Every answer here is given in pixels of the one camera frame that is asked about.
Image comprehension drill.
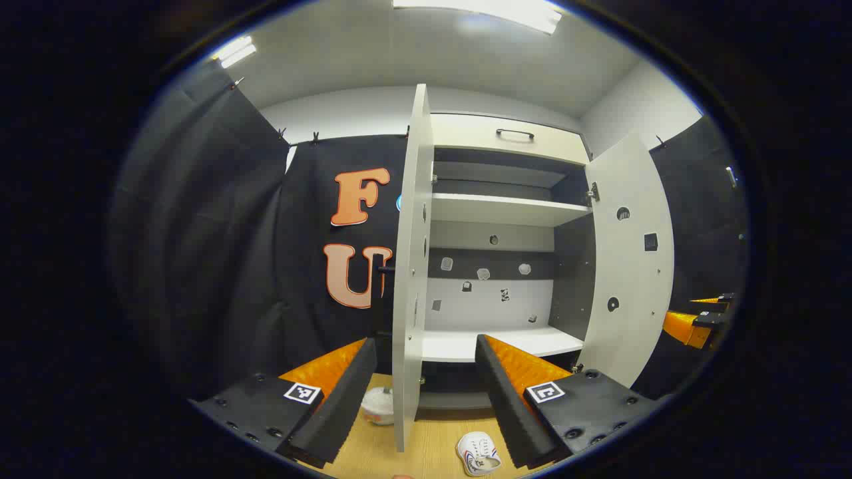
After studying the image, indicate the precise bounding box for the white canvas shoe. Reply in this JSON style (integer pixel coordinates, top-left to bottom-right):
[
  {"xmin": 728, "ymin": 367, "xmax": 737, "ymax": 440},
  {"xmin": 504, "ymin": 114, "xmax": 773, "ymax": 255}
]
[{"xmin": 456, "ymin": 431, "xmax": 502, "ymax": 477}]

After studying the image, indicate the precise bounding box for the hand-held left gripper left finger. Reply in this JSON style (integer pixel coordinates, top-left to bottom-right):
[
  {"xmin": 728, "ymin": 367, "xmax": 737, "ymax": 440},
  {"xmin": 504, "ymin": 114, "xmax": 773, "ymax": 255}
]
[{"xmin": 188, "ymin": 337, "xmax": 378, "ymax": 470}]

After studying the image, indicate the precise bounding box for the white lidded paper bowl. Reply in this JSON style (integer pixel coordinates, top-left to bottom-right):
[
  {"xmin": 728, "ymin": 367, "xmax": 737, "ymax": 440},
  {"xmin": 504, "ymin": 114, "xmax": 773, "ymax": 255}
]
[{"xmin": 361, "ymin": 387, "xmax": 395, "ymax": 426}]

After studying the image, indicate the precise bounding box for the black backdrop cloth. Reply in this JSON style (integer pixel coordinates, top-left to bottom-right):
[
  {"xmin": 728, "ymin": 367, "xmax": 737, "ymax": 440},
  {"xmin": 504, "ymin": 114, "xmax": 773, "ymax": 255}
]
[
  {"xmin": 110, "ymin": 60, "xmax": 410, "ymax": 400},
  {"xmin": 632, "ymin": 114, "xmax": 749, "ymax": 400}
]

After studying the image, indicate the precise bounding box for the white shoe cabinet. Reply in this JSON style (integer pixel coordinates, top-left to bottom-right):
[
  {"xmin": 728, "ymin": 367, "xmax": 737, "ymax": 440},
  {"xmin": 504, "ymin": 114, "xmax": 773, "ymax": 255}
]
[{"xmin": 419, "ymin": 112, "xmax": 596, "ymax": 410}]

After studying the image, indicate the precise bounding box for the ceiling light panel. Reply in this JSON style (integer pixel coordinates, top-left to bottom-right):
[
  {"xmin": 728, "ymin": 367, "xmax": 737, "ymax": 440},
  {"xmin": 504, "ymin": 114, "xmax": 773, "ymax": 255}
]
[
  {"xmin": 213, "ymin": 35, "xmax": 257, "ymax": 69},
  {"xmin": 393, "ymin": 0, "xmax": 563, "ymax": 35}
]

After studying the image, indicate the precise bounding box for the white shoe cabinet door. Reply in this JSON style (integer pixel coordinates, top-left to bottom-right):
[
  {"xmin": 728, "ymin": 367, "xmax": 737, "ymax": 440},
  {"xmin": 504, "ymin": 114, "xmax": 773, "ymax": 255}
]
[
  {"xmin": 391, "ymin": 83, "xmax": 435, "ymax": 453},
  {"xmin": 576, "ymin": 133, "xmax": 675, "ymax": 389}
]

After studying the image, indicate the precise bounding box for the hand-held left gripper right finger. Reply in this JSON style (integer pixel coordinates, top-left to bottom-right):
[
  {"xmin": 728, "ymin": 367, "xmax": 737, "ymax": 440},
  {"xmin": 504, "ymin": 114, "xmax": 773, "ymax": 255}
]
[{"xmin": 475, "ymin": 334, "xmax": 666, "ymax": 470}]

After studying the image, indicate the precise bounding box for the white cabinet drawer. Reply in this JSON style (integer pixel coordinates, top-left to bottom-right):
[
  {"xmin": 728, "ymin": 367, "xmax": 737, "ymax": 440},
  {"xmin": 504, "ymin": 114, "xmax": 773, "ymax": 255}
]
[{"xmin": 429, "ymin": 113, "xmax": 592, "ymax": 166}]

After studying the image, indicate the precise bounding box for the black door handle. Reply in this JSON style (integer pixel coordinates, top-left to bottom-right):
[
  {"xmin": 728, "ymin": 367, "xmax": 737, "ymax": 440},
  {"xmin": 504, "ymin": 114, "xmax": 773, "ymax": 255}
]
[{"xmin": 375, "ymin": 251, "xmax": 396, "ymax": 300}]

